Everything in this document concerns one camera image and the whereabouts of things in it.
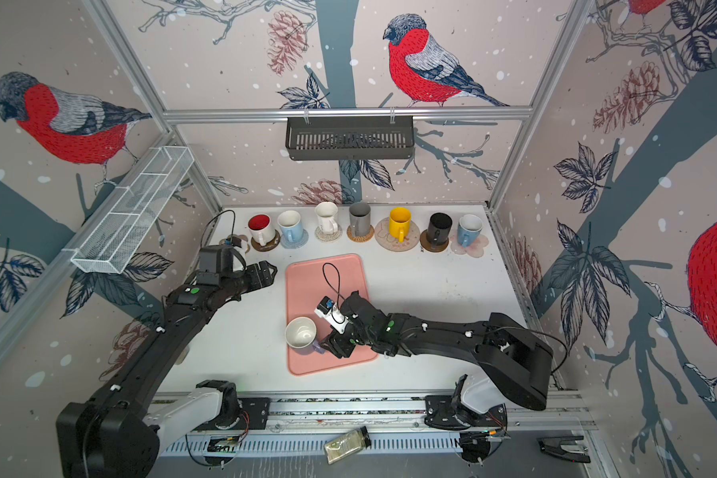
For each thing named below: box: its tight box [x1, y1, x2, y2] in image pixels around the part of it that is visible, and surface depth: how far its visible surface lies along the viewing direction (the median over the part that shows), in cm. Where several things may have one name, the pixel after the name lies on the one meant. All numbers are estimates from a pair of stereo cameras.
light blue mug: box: [276, 210, 304, 243], surface depth 106 cm
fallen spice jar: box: [323, 426, 372, 466], surface depth 67 cm
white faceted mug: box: [314, 201, 339, 235], surface depth 107 cm
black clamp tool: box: [535, 435, 592, 464], surface depth 69 cm
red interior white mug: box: [246, 213, 276, 246], surface depth 106 cm
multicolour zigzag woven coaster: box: [314, 224, 343, 243], surface depth 113 cm
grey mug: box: [348, 201, 372, 238], surface depth 107 cm
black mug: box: [427, 212, 454, 250], surface depth 105 cm
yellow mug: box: [388, 207, 413, 243], surface depth 107 cm
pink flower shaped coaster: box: [450, 234, 490, 258], surface depth 109 cm
